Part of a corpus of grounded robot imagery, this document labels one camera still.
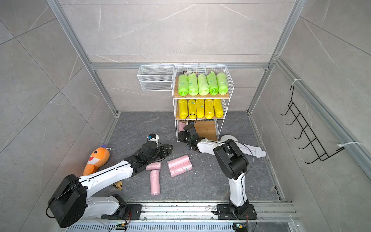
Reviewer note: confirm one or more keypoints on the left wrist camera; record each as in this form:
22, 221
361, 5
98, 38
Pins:
153, 137

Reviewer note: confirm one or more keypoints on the brown patterned flat item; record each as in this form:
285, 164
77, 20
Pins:
118, 185

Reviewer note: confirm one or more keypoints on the yellow roll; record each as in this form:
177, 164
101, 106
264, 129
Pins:
183, 108
192, 109

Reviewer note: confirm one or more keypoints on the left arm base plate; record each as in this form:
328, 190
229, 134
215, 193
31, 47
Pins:
128, 212

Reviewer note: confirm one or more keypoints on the green roll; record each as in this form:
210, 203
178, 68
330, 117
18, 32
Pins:
203, 86
193, 89
212, 82
183, 85

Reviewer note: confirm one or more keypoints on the green roll diagonal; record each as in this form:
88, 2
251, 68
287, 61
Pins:
222, 83

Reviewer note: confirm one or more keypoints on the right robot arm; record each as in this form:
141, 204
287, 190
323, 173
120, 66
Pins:
231, 157

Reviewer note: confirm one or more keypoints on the white round paddle object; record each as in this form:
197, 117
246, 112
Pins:
246, 149

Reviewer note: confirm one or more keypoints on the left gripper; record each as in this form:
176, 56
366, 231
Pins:
167, 152

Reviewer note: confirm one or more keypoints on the yellow roll diagonal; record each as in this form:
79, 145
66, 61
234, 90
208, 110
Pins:
200, 108

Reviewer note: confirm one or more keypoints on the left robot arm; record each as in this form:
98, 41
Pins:
74, 200

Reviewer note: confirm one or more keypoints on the white wire wall basket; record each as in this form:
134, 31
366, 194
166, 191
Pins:
156, 77

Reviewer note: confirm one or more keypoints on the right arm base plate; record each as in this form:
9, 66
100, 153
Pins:
229, 212

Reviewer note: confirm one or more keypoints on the white wire three-tier shelf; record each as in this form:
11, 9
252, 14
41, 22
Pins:
207, 128

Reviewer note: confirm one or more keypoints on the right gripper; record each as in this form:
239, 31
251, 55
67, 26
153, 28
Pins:
181, 136

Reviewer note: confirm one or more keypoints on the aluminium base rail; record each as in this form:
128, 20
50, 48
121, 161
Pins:
207, 212

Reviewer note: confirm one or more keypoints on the pink roll bottom upright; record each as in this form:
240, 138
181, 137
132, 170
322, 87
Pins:
154, 182

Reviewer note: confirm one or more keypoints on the yellow roll horizontal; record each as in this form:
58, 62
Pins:
209, 108
218, 108

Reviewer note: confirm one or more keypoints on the pink roll left horizontal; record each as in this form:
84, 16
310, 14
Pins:
154, 166

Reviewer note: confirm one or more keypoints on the pink roll diagonal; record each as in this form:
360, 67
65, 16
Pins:
181, 126

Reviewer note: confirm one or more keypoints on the pink roll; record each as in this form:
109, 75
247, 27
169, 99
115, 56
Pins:
180, 169
154, 182
178, 161

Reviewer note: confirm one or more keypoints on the black wire wall hook rack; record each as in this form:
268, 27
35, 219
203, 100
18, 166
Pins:
307, 132

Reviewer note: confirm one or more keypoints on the orange carrot plush toy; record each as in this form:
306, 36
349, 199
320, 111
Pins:
97, 159

